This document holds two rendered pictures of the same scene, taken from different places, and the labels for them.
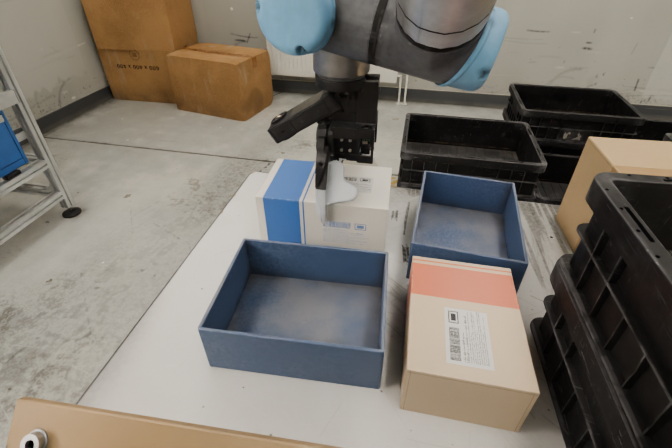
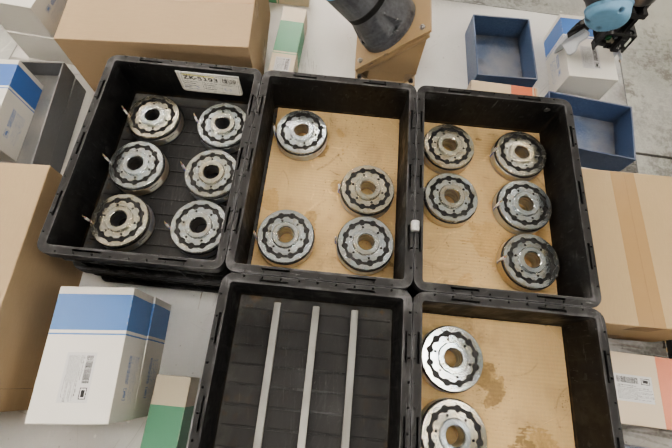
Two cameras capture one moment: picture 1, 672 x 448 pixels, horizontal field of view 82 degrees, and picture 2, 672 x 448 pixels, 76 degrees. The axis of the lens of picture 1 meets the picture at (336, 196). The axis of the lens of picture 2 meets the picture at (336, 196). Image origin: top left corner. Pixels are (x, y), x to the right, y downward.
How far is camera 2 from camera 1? 0.88 m
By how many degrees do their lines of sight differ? 55
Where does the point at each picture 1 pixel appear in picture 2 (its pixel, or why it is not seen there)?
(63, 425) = not seen: outside the picture
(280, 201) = (560, 26)
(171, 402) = (448, 26)
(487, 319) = not seen: hidden behind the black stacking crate
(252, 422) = (446, 51)
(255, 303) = (499, 42)
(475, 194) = (624, 145)
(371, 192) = (584, 67)
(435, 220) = (593, 128)
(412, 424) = not seen: hidden behind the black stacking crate
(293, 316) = (496, 58)
